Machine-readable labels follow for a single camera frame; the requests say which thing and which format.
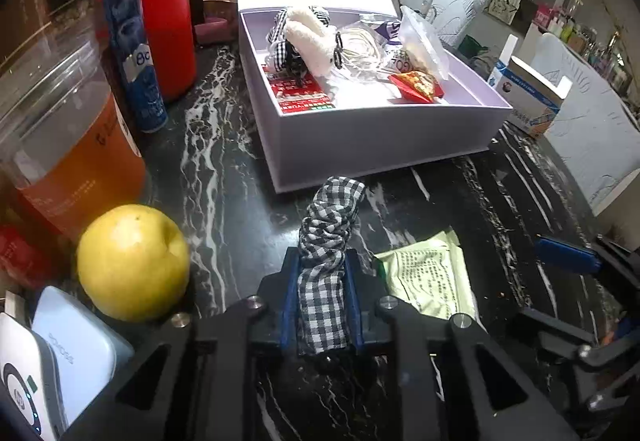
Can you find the clear zip bag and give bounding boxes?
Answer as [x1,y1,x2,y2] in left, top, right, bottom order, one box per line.
[399,5,451,81]

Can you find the yellow pear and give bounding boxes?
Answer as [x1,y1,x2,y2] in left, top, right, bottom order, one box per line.
[76,204,191,323]

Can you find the clear bag of white cords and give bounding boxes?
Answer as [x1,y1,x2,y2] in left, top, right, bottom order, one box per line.
[335,21,396,82]

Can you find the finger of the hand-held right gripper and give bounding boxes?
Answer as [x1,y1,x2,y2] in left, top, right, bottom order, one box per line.
[535,236,628,282]
[510,308,640,422]

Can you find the silver purple foil packet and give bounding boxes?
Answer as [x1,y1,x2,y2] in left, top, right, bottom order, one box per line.
[375,18,403,42]

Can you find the white round dial device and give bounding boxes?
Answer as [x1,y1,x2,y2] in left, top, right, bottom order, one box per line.
[0,311,68,441]

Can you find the light blue power bank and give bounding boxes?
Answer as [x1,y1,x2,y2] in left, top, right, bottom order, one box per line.
[31,286,136,424]

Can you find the lavender gift box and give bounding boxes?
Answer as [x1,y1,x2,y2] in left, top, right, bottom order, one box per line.
[234,0,515,194]

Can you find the row of shelf bottles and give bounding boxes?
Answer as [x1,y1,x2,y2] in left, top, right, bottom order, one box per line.
[532,1,631,87]

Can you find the clear cup orange drink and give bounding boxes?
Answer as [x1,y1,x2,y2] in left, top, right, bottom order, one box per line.
[0,18,148,242]

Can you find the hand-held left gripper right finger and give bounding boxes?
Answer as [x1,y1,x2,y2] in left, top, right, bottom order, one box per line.
[342,248,581,441]

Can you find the green tea packet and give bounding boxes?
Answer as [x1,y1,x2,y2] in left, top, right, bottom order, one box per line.
[374,230,476,321]

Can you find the blue white mask box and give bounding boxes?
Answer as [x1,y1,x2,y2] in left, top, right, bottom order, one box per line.
[487,34,572,138]

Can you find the blue tablet tube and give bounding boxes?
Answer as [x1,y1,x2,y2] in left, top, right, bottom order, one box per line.
[95,0,169,134]

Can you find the maroon small pouch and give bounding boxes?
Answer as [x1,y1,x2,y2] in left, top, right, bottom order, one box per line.
[194,18,236,46]

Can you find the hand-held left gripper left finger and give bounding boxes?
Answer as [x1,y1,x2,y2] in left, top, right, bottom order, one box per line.
[60,246,301,441]

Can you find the long red snack packet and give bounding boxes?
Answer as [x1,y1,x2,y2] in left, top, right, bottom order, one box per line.
[261,64,335,114]

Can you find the white fluffy checkered hair clip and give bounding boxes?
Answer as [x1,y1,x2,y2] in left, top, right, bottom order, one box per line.
[265,6,346,77]

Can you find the checkered fabric scrunchie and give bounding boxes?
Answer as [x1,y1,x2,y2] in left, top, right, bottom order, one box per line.
[296,176,367,354]

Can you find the green bag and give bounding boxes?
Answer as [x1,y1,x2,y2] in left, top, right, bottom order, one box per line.
[457,35,493,67]

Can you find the small red snack packet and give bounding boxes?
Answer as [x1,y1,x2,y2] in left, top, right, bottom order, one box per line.
[389,71,445,103]

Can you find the red canister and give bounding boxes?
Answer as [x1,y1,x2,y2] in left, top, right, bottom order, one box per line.
[137,0,197,103]

